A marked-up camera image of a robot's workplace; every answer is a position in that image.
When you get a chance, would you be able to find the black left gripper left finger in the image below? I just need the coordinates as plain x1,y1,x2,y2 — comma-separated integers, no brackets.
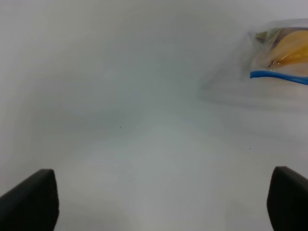
0,169,59,231

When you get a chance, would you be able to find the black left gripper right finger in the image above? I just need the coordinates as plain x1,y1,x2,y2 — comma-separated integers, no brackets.
267,166,308,231

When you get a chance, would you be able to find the clear zip bag blue strip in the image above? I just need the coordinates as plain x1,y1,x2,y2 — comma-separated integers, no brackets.
247,18,308,85

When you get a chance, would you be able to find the yellow fruit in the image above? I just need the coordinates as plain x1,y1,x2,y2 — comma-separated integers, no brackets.
256,31,308,68

